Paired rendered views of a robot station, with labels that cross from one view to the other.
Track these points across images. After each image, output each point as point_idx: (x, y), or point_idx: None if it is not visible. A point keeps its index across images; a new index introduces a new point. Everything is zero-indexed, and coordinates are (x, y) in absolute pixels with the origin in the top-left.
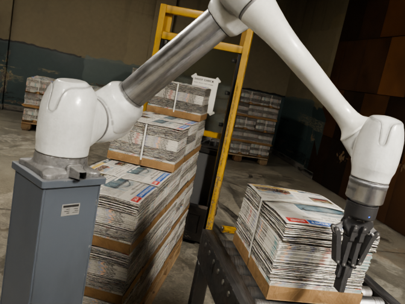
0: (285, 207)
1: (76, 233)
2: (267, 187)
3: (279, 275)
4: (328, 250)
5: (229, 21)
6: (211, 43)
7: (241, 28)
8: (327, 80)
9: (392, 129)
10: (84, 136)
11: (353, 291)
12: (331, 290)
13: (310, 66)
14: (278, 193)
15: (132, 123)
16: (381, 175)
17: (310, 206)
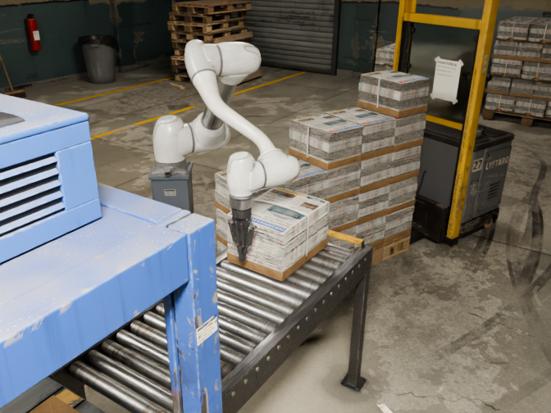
0: (257, 206)
1: (177, 206)
2: (283, 191)
3: (232, 247)
4: (254, 237)
5: (220, 79)
6: (224, 91)
7: (230, 81)
8: (240, 124)
9: (231, 163)
10: (170, 151)
11: (276, 269)
12: (262, 265)
13: (223, 116)
14: (280, 197)
15: (215, 140)
16: (232, 191)
17: (283, 208)
